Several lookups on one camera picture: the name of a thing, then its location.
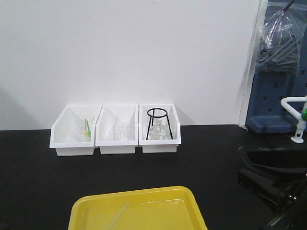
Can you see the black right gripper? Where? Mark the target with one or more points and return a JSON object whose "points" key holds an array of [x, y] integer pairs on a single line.
{"points": [[284, 190]]}

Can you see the tall clear test tube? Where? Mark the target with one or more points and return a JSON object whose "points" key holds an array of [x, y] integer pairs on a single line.
{"points": [[168, 202]]}

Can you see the short clear test tube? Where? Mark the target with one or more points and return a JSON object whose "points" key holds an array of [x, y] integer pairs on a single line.
{"points": [[117, 217]]}

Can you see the yellow plastic tray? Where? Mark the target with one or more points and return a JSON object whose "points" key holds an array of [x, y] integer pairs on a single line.
{"points": [[95, 212]]}

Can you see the black lab sink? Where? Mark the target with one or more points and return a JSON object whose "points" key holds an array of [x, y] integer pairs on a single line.
{"points": [[275, 157]]}

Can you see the white lab faucet green knobs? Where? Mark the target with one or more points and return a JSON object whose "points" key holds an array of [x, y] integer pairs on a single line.
{"points": [[301, 117]]}

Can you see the blue pegboard drying rack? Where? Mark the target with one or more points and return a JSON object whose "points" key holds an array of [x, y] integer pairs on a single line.
{"points": [[265, 113]]}

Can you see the clear glassware in right bin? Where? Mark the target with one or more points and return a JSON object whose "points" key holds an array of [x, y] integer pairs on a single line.
{"points": [[159, 131]]}

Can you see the clear glassware in bin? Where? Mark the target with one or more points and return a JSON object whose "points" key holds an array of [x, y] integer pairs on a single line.
{"points": [[122, 131], [159, 131]]}

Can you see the right white storage bin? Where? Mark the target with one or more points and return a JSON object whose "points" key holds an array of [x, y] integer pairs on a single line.
{"points": [[159, 146]]}

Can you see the white storage bin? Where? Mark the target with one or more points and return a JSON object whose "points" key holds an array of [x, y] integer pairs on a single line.
{"points": [[63, 132], [109, 115], [159, 146]]}

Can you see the clear plastic bag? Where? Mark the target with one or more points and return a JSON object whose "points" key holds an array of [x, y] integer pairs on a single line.
{"points": [[281, 36]]}

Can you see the clear glassware in middle bin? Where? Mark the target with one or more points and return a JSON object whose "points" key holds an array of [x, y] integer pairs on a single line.
{"points": [[122, 131]]}

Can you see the middle white storage bin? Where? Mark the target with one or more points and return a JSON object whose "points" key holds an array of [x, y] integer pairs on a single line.
{"points": [[109, 115]]}

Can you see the glass beaker with green stick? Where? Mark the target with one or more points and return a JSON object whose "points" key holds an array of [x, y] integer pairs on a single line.
{"points": [[84, 123]]}

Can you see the left white storage bin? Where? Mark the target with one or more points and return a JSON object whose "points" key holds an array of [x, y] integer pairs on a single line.
{"points": [[63, 132]]}

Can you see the white wall trim strip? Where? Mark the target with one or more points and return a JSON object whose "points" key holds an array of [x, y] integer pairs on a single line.
{"points": [[246, 84]]}

